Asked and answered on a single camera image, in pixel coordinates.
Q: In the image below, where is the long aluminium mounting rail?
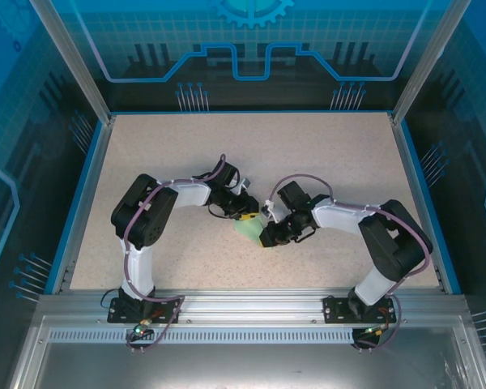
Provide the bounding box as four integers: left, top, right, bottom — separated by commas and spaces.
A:
36, 288, 471, 325

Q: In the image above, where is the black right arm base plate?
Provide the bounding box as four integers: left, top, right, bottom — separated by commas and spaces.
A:
322, 295, 398, 325

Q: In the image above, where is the aluminium table side rail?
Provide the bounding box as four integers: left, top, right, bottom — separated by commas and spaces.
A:
388, 113, 465, 296
50, 115, 117, 295

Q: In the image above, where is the steel tray panel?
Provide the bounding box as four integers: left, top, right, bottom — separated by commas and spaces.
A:
6, 314, 486, 389

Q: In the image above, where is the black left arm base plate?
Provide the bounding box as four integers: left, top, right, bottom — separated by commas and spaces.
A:
107, 297, 182, 325

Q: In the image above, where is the slotted aluminium cable duct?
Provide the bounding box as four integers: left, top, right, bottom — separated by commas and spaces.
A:
47, 328, 360, 344

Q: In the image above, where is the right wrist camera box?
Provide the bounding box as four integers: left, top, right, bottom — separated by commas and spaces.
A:
261, 197, 277, 223

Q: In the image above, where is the aluminium frame post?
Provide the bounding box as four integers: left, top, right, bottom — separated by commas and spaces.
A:
390, 0, 471, 125
28, 0, 117, 125

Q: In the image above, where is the green paper sheet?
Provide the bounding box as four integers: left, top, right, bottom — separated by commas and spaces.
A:
232, 216, 275, 250

